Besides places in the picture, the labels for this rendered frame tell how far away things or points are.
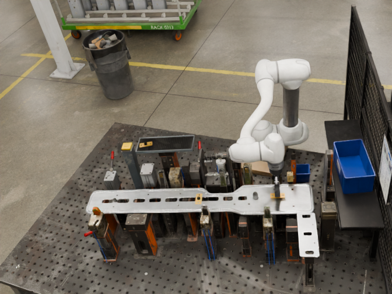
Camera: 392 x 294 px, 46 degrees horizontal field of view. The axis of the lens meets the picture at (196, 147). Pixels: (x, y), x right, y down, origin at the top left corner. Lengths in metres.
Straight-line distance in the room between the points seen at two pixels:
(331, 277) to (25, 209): 2.98
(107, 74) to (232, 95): 1.45
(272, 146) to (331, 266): 0.83
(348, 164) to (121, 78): 3.29
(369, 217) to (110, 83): 3.67
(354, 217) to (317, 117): 2.39
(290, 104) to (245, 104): 2.17
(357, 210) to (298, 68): 0.87
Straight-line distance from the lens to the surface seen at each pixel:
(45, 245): 3.30
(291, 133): 3.17
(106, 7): 7.20
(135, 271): 2.93
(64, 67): 6.45
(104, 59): 5.30
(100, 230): 2.79
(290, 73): 2.77
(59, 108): 5.85
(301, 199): 2.73
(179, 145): 2.92
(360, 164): 2.90
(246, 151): 2.42
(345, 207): 2.66
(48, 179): 4.88
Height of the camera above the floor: 3.04
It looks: 41 degrees down
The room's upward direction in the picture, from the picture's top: 12 degrees counter-clockwise
